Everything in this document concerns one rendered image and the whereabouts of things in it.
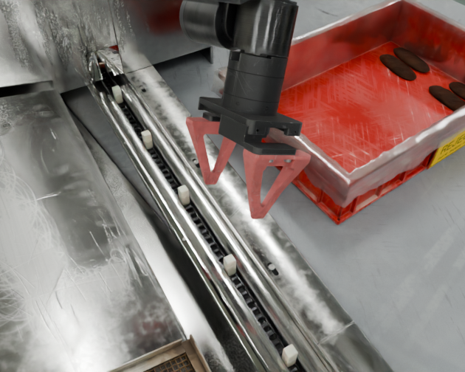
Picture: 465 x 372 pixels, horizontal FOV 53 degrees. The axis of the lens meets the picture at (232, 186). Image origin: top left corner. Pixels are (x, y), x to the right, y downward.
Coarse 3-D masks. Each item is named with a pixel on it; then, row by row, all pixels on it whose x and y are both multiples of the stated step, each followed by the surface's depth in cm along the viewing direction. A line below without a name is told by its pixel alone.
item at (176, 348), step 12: (192, 336) 51; (168, 348) 50; (180, 348) 51; (192, 348) 51; (132, 360) 48; (144, 360) 49; (156, 360) 49; (168, 360) 50; (192, 360) 50; (204, 360) 49
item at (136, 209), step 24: (96, 144) 82; (120, 192) 75; (144, 216) 72; (144, 240) 69; (168, 240) 69; (168, 264) 66; (168, 288) 64; (192, 288) 64; (192, 312) 61; (216, 312) 61; (216, 336) 59; (216, 360) 57; (240, 360) 57
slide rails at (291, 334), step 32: (128, 96) 87; (128, 128) 81; (160, 192) 71; (192, 192) 71; (192, 224) 67; (224, 224) 67; (224, 288) 60; (256, 288) 60; (256, 320) 57; (288, 320) 57
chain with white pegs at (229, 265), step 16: (112, 96) 88; (128, 112) 85; (144, 144) 79; (160, 160) 77; (176, 192) 73; (192, 208) 71; (208, 240) 67; (224, 256) 65; (240, 288) 62; (256, 304) 60; (288, 352) 53; (288, 368) 55
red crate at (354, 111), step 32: (352, 64) 98; (288, 96) 91; (320, 96) 91; (352, 96) 91; (384, 96) 91; (416, 96) 91; (320, 128) 85; (352, 128) 85; (384, 128) 85; (416, 128) 85; (352, 160) 79; (320, 192) 70; (384, 192) 73
